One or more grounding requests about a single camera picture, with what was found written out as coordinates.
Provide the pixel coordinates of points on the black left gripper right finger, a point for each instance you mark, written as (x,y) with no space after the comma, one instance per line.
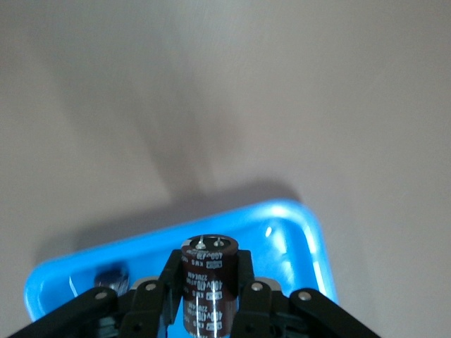
(267,310)

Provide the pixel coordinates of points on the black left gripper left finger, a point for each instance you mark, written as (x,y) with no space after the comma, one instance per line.
(141,310)

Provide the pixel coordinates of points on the dark brown electrolytic capacitor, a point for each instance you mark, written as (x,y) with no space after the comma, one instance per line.
(209,281)
(112,279)

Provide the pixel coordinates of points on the blue plastic tray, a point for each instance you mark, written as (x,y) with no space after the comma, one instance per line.
(264,246)

